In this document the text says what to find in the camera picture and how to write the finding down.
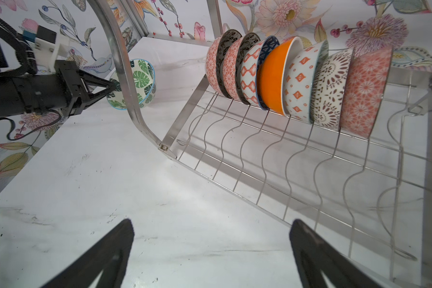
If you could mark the dark floral bowl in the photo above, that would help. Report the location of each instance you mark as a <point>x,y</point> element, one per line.
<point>215,58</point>

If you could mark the pale green patterned bowl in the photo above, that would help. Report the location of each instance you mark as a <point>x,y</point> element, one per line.
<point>302,64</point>

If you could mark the blue geometric pattern bowl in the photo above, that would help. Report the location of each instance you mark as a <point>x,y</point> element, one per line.
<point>250,67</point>

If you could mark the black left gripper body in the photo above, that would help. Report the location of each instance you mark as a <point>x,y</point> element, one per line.
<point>65,90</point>

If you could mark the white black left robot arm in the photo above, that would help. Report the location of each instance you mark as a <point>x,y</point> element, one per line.
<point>17,60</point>

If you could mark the dark patterned bowl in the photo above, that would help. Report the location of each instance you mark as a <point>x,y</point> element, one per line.
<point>234,48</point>

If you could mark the white lattice pattern bowl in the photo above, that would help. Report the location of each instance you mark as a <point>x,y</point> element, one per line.
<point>329,88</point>

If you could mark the steel two-tier dish rack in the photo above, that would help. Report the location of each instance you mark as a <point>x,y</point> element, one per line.
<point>371,196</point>

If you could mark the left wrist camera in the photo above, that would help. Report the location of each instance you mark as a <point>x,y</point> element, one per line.
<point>48,46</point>

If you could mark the plain white bowl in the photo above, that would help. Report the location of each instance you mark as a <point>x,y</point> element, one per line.
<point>272,71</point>

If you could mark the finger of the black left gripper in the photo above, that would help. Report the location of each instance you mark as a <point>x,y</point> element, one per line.
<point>89,98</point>
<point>92,80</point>

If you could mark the green leaf pattern bowl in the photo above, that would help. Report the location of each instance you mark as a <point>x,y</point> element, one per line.
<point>145,83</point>

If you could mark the dark speckled pattern bowl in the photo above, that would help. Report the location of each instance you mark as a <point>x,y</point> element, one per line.
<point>364,91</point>

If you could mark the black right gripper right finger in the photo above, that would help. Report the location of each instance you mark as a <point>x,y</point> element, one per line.
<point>316,259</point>

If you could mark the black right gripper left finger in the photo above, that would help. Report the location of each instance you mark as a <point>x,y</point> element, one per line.
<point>106,261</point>

